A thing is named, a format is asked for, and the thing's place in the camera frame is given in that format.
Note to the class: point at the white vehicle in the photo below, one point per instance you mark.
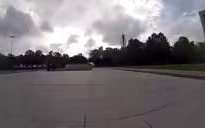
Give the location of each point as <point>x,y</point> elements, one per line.
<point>91,64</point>

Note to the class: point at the low grass mound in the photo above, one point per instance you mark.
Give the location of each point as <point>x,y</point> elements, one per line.
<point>77,67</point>

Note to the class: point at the tall dark tower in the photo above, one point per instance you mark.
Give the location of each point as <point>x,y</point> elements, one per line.
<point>123,40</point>

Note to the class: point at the grey concrete pavement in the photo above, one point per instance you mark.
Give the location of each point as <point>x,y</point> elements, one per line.
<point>100,96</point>

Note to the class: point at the dark vehicle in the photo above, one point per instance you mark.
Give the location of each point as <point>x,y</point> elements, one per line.
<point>51,66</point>

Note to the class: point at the row of dark trees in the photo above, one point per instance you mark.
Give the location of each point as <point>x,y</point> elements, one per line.
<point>153,50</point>

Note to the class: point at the grass strip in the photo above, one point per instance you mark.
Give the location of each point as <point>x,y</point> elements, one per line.
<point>180,67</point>

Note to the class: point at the tall floodlight mast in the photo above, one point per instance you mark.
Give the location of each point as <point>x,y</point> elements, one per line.
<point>11,45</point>

